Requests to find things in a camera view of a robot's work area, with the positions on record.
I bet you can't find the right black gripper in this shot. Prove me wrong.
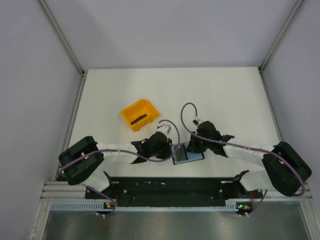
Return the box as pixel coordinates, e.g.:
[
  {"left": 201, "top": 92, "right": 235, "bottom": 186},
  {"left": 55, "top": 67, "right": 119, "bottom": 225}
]
[{"left": 185, "top": 131, "right": 212, "bottom": 154}]

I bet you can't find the yellow plastic bin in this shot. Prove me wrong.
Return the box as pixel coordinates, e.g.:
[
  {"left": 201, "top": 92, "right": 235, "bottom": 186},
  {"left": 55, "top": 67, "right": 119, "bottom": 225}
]
[{"left": 120, "top": 99, "right": 160, "bottom": 132}]

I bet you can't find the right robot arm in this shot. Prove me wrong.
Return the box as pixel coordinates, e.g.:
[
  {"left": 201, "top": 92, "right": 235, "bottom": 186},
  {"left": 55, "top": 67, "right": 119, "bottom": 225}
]
[{"left": 188, "top": 119, "right": 312, "bottom": 198}]

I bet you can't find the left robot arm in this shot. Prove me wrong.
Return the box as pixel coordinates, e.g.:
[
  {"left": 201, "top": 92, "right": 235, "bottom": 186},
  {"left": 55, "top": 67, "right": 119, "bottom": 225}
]
[{"left": 58, "top": 131, "right": 172, "bottom": 199}]

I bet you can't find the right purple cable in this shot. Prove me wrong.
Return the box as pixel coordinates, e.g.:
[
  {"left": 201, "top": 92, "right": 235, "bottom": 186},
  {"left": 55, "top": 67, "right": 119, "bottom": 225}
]
[{"left": 180, "top": 102, "right": 307, "bottom": 217}]

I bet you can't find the purple cable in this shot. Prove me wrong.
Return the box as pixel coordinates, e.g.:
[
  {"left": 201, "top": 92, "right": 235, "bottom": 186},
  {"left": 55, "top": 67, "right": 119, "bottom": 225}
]
[
  {"left": 58, "top": 119, "right": 181, "bottom": 217},
  {"left": 180, "top": 102, "right": 307, "bottom": 217}
]

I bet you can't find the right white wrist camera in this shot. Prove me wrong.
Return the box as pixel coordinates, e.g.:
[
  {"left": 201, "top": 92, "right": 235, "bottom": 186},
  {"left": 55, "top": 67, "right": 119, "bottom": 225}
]
[{"left": 192, "top": 116, "right": 204, "bottom": 127}]

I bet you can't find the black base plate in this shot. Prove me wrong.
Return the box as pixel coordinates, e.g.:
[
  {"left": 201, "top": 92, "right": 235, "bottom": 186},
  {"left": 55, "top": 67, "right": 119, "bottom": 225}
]
[{"left": 84, "top": 176, "right": 265, "bottom": 207}]

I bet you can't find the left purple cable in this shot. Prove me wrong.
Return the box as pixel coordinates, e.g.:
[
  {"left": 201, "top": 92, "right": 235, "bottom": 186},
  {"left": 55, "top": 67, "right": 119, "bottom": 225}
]
[{"left": 58, "top": 119, "right": 181, "bottom": 217}]

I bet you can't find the grey cable duct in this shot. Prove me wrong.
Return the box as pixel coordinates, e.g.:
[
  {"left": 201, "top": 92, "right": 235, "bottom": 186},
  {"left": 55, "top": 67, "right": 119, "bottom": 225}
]
[{"left": 50, "top": 201, "right": 251, "bottom": 213}]

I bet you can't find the left aluminium frame post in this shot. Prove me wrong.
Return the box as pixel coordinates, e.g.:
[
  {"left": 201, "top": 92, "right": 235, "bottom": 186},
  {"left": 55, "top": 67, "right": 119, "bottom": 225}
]
[{"left": 38, "top": 0, "right": 86, "bottom": 76}]

